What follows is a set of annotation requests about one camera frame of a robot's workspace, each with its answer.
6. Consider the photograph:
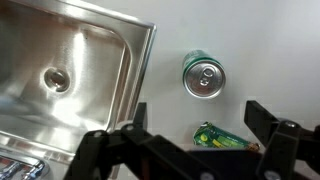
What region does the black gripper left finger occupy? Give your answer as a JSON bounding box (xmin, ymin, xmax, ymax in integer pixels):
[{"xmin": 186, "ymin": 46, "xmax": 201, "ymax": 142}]
[{"xmin": 63, "ymin": 101, "xmax": 188, "ymax": 180}]

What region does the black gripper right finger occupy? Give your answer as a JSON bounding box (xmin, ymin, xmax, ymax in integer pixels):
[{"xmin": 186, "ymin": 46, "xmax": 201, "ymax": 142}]
[{"xmin": 243, "ymin": 99, "xmax": 320, "ymax": 180}]

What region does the green soda can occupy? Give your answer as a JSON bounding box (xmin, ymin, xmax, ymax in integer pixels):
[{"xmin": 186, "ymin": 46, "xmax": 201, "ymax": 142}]
[{"xmin": 181, "ymin": 49, "xmax": 227, "ymax": 100}]

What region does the green snack packet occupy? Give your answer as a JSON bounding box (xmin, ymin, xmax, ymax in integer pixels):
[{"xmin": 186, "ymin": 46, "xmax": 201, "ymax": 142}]
[{"xmin": 192, "ymin": 121, "xmax": 262, "ymax": 152}]

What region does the stainless steel sink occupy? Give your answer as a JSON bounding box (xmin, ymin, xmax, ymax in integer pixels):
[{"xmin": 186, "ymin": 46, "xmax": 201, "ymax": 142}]
[{"xmin": 0, "ymin": 0, "xmax": 158, "ymax": 166}]

